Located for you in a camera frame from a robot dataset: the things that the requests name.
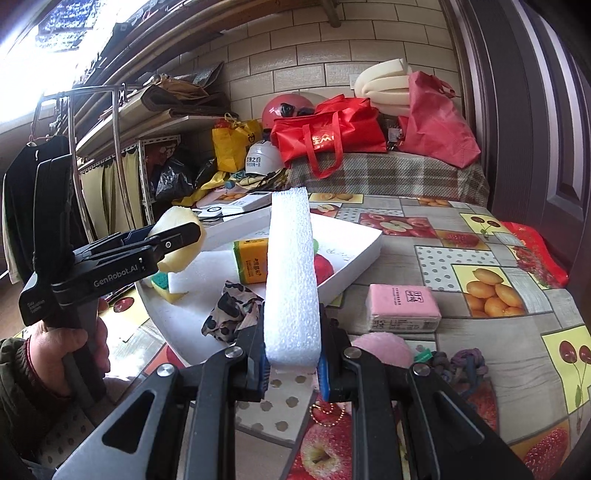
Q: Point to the white foam roll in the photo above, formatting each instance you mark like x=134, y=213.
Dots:
x=383, y=85

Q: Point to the green and yellow sponge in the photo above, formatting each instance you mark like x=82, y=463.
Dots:
x=161, y=281

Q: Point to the small green item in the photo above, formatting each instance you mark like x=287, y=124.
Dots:
x=422, y=355

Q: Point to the white foam slab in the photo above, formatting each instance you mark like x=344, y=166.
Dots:
x=203, y=272

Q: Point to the metal storage shelf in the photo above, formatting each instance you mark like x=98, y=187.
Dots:
x=134, y=134

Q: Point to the beige curtain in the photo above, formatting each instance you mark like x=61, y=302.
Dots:
x=111, y=194

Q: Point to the yellow cloth pile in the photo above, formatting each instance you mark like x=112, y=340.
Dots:
x=217, y=182

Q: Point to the red tote bag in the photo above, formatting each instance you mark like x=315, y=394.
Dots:
x=328, y=134

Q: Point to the dark hanging jacket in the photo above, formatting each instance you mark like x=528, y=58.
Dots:
x=37, y=203

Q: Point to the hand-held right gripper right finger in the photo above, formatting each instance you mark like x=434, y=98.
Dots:
x=323, y=378

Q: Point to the yellow shopping bag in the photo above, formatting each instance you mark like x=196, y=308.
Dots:
x=231, y=143

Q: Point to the red non-woven bag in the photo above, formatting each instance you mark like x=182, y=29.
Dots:
x=438, y=124

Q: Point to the white helmet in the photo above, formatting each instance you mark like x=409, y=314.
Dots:
x=263, y=159

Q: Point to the fruit print tablecloth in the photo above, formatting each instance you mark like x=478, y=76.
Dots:
x=485, y=258

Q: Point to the white cardboard box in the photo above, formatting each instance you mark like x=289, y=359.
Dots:
x=351, y=249

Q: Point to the red helmet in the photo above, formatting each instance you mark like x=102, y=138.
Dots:
x=291, y=108

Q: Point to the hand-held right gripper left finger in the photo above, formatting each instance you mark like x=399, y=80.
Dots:
x=264, y=371

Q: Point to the red plush toy with eyes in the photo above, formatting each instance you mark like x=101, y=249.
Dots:
x=323, y=267

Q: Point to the white foam block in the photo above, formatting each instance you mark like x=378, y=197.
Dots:
x=291, y=277

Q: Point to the pink round puff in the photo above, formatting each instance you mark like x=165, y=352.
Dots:
x=383, y=350

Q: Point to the pink tissue pack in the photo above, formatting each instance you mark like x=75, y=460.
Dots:
x=401, y=302

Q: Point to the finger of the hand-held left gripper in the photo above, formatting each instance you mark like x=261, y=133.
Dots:
x=134, y=237
x=175, y=235

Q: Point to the person's left forearm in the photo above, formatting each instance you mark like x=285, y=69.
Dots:
x=18, y=392

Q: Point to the leopard print cloth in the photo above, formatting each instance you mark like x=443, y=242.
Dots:
x=231, y=309

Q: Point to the black plastic bag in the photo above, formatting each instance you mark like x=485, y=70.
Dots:
x=173, y=177

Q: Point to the yellow drink carton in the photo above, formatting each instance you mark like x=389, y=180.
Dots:
x=251, y=261

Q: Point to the plaid blanket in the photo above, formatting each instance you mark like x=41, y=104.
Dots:
x=392, y=175

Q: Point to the dark panelled door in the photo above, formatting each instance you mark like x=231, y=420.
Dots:
x=531, y=115

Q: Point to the metal clothes rack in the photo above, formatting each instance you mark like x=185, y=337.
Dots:
x=113, y=138

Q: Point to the pale yellow foam piece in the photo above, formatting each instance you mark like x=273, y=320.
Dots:
x=184, y=251

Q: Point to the red printed bag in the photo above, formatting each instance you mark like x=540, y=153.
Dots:
x=535, y=256

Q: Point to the brown cardboard pieces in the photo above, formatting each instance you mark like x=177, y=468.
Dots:
x=180, y=92

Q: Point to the white product box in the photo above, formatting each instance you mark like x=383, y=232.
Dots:
x=231, y=203

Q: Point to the person's left hand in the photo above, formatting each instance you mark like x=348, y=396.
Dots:
x=51, y=350

